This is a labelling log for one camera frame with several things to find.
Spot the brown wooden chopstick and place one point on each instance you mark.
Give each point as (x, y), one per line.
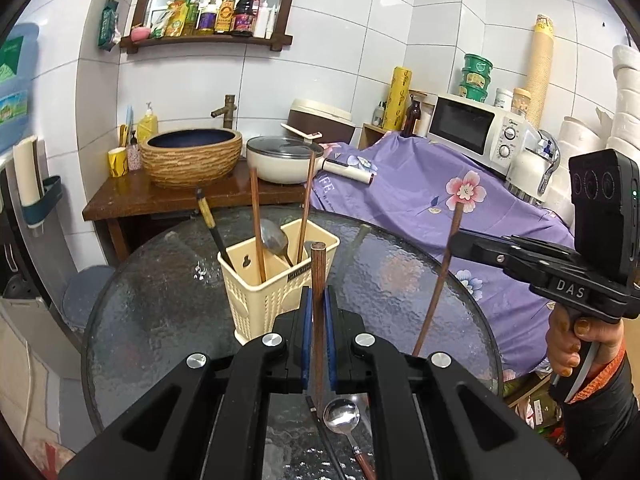
(435, 300)
(318, 270)
(256, 220)
(306, 210)

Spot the black chopstick with tan top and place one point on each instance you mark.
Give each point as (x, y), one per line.
(215, 232)
(325, 440)

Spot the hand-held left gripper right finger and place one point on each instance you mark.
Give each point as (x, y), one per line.
(331, 340)

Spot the tall stack of paper cups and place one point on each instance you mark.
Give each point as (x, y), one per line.
(540, 70)

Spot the cream plastic utensil holder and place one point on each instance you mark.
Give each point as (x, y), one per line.
(260, 305)

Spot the yellow dish soap bottle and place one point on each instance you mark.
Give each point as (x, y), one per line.
(147, 127)

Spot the green packet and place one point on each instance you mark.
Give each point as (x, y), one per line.
(108, 25)

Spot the brown glass bottle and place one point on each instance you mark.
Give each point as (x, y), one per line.
(411, 120)

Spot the jar with yellow lid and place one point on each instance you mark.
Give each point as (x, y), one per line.
(521, 102)

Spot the silver metal spoon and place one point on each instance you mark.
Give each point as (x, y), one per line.
(273, 242)

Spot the white plastic bottle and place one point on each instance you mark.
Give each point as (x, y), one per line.
(261, 20)

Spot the yellow seasoning bag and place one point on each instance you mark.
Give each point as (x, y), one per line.
(170, 20)

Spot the dark wooden side table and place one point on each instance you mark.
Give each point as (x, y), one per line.
(125, 200)

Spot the brown and white rice cooker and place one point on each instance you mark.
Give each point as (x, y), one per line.
(320, 120)

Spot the white jar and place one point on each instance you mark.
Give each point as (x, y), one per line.
(502, 100)

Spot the stack of white paper bowls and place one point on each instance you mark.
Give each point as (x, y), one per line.
(625, 95)

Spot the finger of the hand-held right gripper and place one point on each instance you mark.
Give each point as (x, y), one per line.
(540, 247)
(520, 267)

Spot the small wooden box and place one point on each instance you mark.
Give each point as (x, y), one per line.
(372, 135)

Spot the white pan with glass lid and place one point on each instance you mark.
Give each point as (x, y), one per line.
(280, 165)

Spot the teal roll holder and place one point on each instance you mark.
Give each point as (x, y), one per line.
(47, 205)

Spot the white paper roll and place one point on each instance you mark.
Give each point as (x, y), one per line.
(27, 172)

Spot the bronze bamboo-style faucet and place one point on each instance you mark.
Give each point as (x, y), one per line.
(228, 110)

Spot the pink small bowl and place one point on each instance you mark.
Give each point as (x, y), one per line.
(140, 32)

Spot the purple label bottle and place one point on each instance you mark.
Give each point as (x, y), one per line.
(207, 17)

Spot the yellow film roll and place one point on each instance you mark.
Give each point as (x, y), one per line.
(396, 100)

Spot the person's right forearm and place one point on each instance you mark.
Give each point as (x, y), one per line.
(610, 410)

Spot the white rice paddle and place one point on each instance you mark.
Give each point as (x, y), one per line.
(300, 131)

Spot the dark soy sauce bottle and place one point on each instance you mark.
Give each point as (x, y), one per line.
(245, 15)

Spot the round glass table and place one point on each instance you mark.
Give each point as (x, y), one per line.
(165, 310)

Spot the white microwave oven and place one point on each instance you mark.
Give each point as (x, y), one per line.
(460, 122)

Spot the yellow cup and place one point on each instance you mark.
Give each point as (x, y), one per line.
(118, 162)

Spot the green and yellow bottle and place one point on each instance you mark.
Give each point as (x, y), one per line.
(191, 17)

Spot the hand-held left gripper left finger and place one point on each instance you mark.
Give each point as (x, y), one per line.
(306, 340)

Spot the wooden framed wall shelf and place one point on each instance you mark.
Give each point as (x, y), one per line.
(285, 5)

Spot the amber sauce bottle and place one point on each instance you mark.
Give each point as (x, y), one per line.
(225, 15)

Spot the purple floral cloth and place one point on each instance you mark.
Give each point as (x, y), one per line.
(400, 195)

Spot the grey round stool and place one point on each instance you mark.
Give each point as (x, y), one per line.
(87, 295)

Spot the woven pattern wash basin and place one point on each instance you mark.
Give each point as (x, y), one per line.
(190, 162)

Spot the person's right hand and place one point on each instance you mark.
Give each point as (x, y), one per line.
(562, 342)

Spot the green lidded tub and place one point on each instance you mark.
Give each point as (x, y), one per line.
(477, 62)
(472, 92)
(475, 77)

